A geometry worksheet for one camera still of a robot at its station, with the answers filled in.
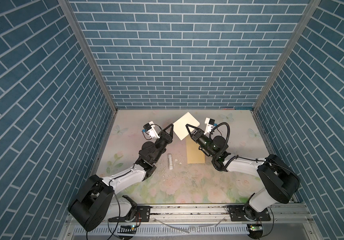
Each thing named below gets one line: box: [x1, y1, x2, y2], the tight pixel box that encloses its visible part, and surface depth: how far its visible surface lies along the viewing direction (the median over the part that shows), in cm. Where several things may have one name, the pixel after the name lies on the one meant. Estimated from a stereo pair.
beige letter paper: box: [173, 111, 200, 141], surface depth 77 cm
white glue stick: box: [168, 153, 174, 170], surface depth 93 cm
